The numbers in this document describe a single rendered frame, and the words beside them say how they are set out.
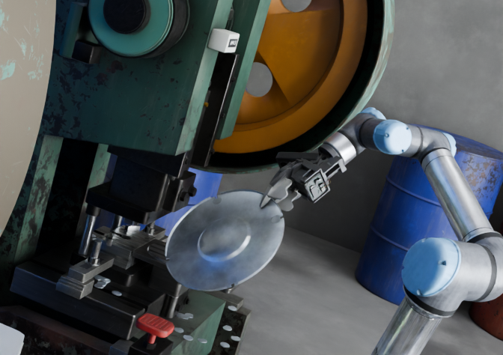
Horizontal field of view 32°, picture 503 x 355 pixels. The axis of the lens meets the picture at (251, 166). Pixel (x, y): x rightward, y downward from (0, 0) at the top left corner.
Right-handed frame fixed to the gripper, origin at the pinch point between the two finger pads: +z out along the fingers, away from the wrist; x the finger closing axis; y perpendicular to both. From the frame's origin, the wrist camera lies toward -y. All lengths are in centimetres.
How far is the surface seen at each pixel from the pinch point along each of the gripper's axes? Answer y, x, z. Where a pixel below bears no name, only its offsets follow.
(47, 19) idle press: 92, -104, 41
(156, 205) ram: -9.9, -11.1, 19.5
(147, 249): -13.7, 0.0, 26.2
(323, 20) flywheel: -25, -14, -46
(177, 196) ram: -9.0, -10.3, 14.7
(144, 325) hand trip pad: 18.5, -10.6, 39.9
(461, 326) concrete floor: -112, 244, -106
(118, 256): -14.3, -3.2, 32.5
